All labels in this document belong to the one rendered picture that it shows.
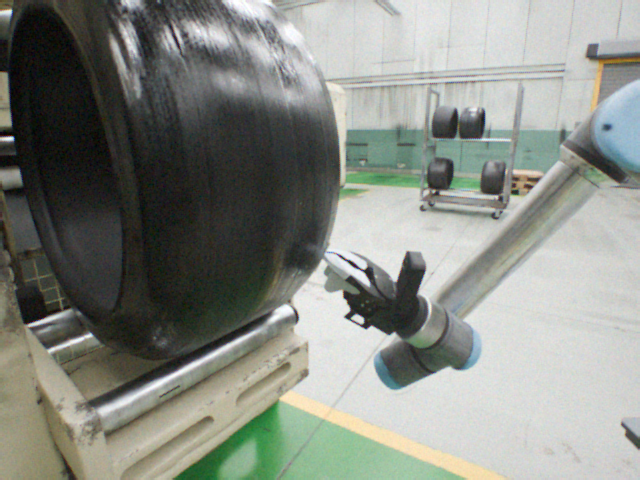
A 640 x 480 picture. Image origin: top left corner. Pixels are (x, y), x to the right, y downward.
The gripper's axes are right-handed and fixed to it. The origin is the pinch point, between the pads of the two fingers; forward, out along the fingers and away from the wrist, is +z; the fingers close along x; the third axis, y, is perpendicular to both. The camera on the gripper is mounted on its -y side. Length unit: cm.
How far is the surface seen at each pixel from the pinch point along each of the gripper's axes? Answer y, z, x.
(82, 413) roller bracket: 15.8, 20.1, -26.5
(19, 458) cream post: 30.0, 23.2, -27.6
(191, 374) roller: 18.1, 9.9, -16.4
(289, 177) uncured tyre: -10.6, 14.5, -8.6
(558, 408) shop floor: 30, -164, 41
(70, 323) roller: 37.3, 27.7, -4.5
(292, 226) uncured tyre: -6.1, 10.9, -9.6
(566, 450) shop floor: 31, -150, 19
